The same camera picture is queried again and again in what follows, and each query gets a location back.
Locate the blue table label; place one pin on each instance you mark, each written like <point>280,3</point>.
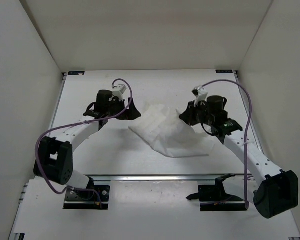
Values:
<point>76,73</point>
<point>224,71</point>

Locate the right blue table label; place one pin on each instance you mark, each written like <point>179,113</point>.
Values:
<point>224,71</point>

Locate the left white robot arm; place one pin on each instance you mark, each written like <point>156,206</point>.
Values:
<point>55,154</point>

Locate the white pleated skirt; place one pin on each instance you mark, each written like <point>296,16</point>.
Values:
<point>161,128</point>

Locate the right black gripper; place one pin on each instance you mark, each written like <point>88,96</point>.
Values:
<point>187,116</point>

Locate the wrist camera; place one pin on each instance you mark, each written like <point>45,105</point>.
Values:
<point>119,90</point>
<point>200,94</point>

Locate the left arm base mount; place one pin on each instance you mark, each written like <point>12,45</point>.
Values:
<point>88,200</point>

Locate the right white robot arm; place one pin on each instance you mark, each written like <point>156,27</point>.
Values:
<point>271,189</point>

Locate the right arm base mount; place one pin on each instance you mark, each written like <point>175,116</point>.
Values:
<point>213,197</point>

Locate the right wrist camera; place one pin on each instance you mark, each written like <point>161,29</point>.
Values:
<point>200,94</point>

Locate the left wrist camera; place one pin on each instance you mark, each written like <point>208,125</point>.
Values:
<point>119,90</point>

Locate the left blue table label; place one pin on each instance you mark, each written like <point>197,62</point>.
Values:
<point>76,73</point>

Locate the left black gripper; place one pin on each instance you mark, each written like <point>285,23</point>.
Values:
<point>132,113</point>

